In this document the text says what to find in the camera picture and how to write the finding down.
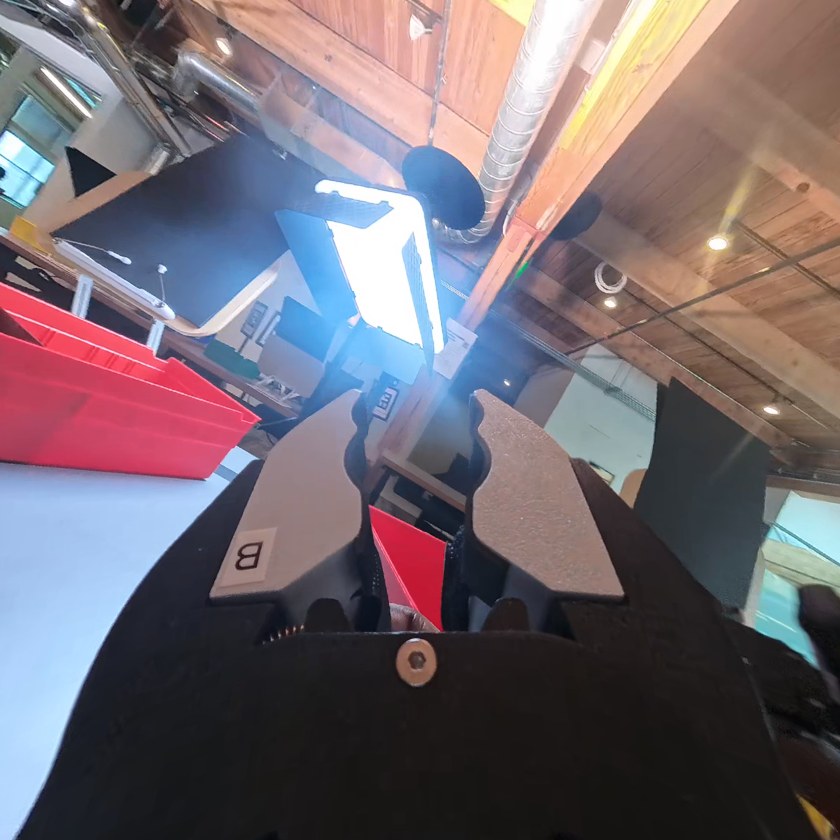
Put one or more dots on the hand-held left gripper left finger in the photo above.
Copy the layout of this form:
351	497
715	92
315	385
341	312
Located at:
295	512

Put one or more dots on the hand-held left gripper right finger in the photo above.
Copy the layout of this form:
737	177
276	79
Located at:
544	518

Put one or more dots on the person's left hand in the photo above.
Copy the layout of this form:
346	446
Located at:
410	618

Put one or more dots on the black and white code sign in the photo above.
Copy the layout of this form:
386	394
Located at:
385	400

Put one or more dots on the white paper notice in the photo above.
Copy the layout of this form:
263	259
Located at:
456	348

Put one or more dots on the green exit sign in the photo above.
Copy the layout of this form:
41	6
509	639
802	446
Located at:
522	274

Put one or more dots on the led light panel on stand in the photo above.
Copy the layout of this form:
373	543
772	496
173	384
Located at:
380	275

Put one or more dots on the silver ventilation duct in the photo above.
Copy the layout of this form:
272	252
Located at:
525	98

